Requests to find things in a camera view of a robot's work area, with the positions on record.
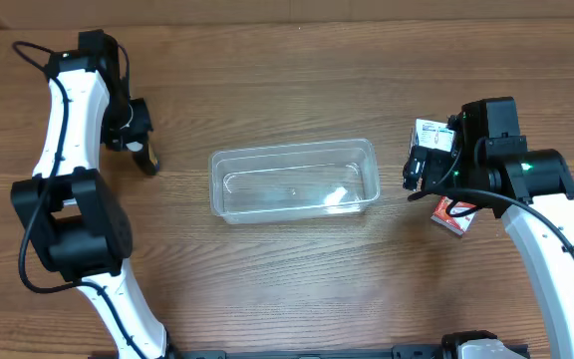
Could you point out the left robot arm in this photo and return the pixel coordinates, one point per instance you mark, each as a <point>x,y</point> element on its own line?
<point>76,234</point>

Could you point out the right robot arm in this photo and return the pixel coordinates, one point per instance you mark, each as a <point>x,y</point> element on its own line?
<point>479,157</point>

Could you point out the red medicine box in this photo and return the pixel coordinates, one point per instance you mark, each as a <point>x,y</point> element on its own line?
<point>452,219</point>

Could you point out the clear plastic container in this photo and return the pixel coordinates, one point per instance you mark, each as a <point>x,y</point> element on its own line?
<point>292,182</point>

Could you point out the white medicine box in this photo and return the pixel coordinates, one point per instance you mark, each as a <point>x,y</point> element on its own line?
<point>432,135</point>

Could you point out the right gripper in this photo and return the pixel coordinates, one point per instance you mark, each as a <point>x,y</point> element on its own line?
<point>428,170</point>

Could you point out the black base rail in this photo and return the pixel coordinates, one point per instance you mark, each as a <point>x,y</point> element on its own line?
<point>468,344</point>

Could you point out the dark bottle white cap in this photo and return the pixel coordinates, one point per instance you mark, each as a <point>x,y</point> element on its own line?
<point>144,157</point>

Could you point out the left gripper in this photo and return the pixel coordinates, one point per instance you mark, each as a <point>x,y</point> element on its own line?
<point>139,122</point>

